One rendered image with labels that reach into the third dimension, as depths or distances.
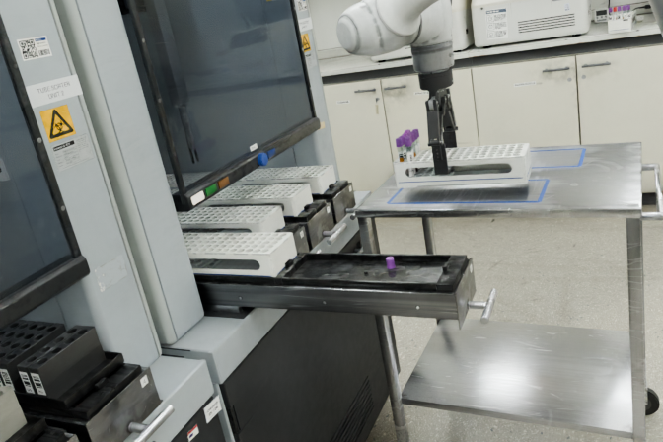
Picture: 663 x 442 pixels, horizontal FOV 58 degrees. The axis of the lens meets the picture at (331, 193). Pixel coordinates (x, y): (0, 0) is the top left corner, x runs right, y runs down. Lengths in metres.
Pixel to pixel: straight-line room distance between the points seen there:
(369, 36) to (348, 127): 2.44
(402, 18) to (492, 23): 2.12
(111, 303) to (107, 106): 0.33
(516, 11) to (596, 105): 0.61
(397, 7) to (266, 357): 0.75
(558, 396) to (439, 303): 0.68
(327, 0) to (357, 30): 3.04
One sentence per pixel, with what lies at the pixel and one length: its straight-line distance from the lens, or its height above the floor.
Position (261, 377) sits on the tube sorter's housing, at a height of 0.59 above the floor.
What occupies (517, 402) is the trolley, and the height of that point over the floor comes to 0.28.
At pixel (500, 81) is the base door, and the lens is 3.31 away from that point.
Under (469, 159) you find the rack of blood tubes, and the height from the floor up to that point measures 0.91.
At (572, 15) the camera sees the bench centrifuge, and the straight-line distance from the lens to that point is 3.25.
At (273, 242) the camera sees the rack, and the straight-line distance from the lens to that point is 1.21.
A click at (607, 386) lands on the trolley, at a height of 0.28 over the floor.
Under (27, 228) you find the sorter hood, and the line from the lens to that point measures 0.95.
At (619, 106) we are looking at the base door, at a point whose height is 0.54.
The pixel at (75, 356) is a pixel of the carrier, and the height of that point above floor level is 0.86.
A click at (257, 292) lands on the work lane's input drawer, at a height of 0.79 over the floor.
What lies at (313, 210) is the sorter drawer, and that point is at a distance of 1.47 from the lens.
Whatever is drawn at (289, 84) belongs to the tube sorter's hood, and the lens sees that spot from 1.56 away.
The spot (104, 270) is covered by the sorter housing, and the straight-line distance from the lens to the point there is 1.06.
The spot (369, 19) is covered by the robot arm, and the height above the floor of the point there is 1.25.
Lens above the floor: 1.30
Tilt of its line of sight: 18 degrees down
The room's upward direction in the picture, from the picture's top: 11 degrees counter-clockwise
